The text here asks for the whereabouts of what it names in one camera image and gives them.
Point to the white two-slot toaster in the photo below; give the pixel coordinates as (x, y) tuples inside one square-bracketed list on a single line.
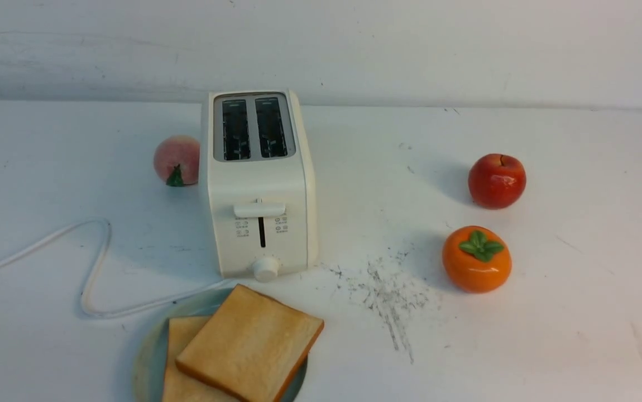
[(257, 184)]

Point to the light blue round plate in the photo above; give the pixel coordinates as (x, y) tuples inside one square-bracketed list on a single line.
[(155, 376)]

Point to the pink peach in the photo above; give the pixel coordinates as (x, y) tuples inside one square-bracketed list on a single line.
[(176, 160)]

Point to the orange persimmon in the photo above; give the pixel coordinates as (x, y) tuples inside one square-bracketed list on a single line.
[(476, 259)]

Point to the red apple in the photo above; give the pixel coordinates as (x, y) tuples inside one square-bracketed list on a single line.
[(496, 181)]

